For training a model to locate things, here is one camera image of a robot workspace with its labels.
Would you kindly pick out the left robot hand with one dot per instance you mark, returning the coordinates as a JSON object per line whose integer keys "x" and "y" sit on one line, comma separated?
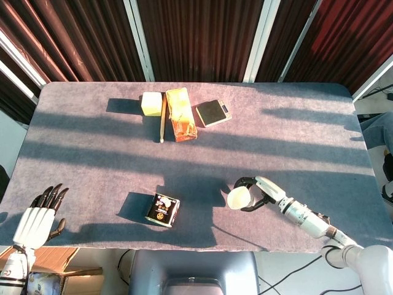
{"x": 36, "y": 222}

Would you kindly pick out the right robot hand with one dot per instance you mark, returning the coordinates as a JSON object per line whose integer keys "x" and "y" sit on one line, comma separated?
{"x": 261, "y": 193}

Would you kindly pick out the white paper cup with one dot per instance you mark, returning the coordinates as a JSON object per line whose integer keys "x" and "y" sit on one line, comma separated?
{"x": 241, "y": 198}

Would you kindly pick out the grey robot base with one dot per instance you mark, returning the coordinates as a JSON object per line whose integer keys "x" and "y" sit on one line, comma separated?
{"x": 193, "y": 273}

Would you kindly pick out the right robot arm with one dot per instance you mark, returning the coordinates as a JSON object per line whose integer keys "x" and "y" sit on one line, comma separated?
{"x": 331, "y": 233}

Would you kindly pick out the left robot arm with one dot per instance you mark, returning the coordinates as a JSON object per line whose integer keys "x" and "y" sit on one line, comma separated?
{"x": 13, "y": 267}

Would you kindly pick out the cardboard box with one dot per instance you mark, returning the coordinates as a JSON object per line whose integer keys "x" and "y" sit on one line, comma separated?
{"x": 66, "y": 270}

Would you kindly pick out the white printed package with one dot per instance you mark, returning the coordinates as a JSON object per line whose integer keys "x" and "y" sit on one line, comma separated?
{"x": 43, "y": 284}

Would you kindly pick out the grey-blue table cloth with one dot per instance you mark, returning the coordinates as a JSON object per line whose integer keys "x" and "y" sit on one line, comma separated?
{"x": 196, "y": 153}

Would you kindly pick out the small digital pocket scale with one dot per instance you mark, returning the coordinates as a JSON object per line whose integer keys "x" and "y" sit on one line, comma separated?
{"x": 213, "y": 112}

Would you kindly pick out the black printed tin box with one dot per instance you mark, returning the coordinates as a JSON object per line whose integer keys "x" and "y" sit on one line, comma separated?
{"x": 162, "y": 210}

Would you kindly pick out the orange crumpled carton box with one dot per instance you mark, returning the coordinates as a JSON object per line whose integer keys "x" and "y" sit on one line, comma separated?
{"x": 181, "y": 115}

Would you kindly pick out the wooden drumstick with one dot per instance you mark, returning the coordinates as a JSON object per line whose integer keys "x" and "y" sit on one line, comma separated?
{"x": 163, "y": 118}

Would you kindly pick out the blue jeans leg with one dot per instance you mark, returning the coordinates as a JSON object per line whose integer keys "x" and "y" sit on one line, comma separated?
{"x": 377, "y": 129}

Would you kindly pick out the pale yellow cube block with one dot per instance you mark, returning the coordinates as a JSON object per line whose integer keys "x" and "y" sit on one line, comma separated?
{"x": 151, "y": 104}

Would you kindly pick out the dark red curtain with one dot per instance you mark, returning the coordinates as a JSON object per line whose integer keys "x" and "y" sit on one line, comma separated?
{"x": 196, "y": 40}

